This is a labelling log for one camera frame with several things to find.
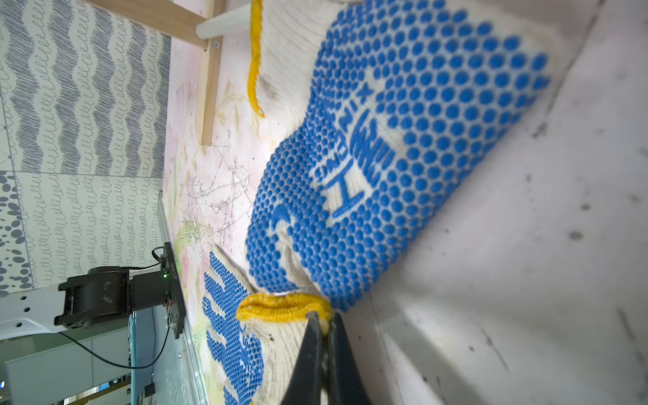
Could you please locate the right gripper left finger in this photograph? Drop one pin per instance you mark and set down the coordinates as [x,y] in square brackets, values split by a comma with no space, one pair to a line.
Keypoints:
[305,387]

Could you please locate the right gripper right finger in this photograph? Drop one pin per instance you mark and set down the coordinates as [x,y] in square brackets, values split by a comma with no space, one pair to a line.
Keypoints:
[344,384]

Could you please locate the blue dotted glove with logo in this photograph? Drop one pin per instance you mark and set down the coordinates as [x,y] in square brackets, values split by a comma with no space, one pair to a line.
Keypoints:
[388,107]

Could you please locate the yellow dotted work glove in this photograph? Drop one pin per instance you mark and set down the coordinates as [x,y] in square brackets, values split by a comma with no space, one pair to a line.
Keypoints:
[283,308]

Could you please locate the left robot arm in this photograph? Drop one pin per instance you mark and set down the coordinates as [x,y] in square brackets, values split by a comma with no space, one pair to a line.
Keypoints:
[104,294]

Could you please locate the blue dotted glove flat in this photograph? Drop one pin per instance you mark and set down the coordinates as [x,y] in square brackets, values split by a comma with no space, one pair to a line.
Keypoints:
[256,358]

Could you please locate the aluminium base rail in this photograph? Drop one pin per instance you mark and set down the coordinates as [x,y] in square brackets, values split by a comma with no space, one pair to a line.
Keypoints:
[161,347]

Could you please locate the wooden drying rack frame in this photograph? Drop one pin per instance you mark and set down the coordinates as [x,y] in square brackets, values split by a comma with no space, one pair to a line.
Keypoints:
[205,32]

